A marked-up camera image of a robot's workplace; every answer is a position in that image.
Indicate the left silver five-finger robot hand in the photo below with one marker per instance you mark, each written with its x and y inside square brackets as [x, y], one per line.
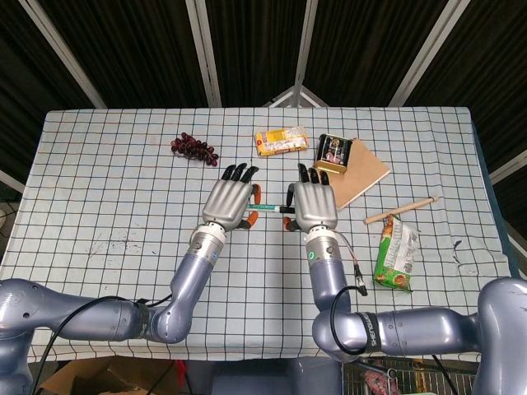
[226, 201]

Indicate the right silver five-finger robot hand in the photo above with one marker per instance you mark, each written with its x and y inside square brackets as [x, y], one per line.
[315, 203]

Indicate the green and white marker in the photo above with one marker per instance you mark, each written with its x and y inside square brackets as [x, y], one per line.
[265, 207]

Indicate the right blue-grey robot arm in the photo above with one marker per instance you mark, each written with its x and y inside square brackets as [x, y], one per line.
[329, 280]

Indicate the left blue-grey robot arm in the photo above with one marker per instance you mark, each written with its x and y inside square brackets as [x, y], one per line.
[193, 267]

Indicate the black and gold tin can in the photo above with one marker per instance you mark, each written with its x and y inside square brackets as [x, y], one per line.
[333, 154]

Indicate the brown kraft notebook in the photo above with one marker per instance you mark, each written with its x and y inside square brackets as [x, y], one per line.
[362, 173]

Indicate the dark red grape bunch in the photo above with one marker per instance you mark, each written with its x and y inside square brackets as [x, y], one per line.
[193, 148]

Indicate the yellow snack packet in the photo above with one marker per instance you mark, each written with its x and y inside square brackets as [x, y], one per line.
[282, 141]

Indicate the wooden stick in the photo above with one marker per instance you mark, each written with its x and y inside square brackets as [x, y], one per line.
[399, 210]

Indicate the green snack bag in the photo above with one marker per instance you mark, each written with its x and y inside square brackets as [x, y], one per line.
[395, 255]

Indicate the white grid-pattern tablecloth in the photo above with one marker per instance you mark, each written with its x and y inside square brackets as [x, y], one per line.
[123, 226]

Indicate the white metal stand base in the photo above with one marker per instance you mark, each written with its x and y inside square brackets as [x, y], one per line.
[296, 96]

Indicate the red object under table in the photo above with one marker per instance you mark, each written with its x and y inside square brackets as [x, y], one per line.
[181, 372]

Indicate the blue chair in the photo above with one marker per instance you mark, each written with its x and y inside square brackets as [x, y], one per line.
[263, 378]

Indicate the white partition frame post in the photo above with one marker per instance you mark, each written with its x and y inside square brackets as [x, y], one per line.
[304, 41]
[62, 49]
[203, 49]
[428, 49]

